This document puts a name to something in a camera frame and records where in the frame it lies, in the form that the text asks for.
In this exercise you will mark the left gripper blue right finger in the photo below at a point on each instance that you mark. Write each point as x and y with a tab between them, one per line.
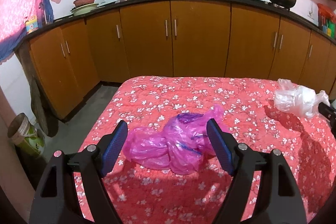
224	145

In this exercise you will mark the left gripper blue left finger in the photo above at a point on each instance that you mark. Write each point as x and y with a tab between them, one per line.
110	146

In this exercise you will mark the small clear plastic bag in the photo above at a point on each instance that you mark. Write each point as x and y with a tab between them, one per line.
298	100

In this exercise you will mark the purple plastic bag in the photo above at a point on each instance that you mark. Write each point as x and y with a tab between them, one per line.
173	145

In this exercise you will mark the bucket on floor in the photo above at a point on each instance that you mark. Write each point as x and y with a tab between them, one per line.
25	136

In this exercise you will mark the orange bag with bottles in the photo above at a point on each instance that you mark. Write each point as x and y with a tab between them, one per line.
326	20

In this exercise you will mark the wooden lower cabinets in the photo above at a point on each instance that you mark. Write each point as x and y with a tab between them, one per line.
66	60

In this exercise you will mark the green basin with red bowl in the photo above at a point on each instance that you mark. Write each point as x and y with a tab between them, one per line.
83	6

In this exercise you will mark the small colourful carton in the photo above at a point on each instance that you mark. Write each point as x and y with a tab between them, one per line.
31	24

